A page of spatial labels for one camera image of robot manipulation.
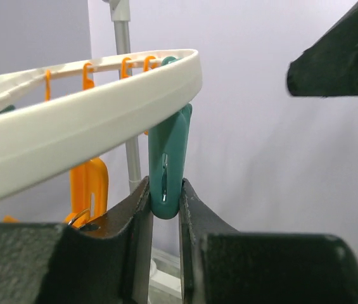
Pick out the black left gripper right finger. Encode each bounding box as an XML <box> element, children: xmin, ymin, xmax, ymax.
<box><xmin>179</xmin><ymin>180</ymin><xmax>358</xmax><ymax>303</ymax></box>

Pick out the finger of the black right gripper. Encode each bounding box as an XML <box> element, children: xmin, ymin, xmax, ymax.
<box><xmin>286</xmin><ymin>1</ymin><xmax>358</xmax><ymax>97</ymax></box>

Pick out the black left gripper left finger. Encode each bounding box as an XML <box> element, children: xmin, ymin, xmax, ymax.
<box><xmin>0</xmin><ymin>178</ymin><xmax>153</xmax><ymax>303</ymax></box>

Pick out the teal clothes peg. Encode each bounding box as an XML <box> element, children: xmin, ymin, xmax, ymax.
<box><xmin>147</xmin><ymin>55</ymin><xmax>193</xmax><ymax>220</ymax></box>

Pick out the white oval clip hanger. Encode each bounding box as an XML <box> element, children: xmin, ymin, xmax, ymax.
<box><xmin>0</xmin><ymin>49</ymin><xmax>202</xmax><ymax>199</ymax></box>

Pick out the white drying rack stand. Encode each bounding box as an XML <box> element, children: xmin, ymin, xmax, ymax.
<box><xmin>101</xmin><ymin>0</ymin><xmax>182</xmax><ymax>286</ymax></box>

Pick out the orange clothes peg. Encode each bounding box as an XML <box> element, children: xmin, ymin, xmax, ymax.
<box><xmin>2</xmin><ymin>157</ymin><xmax>109</xmax><ymax>230</ymax></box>

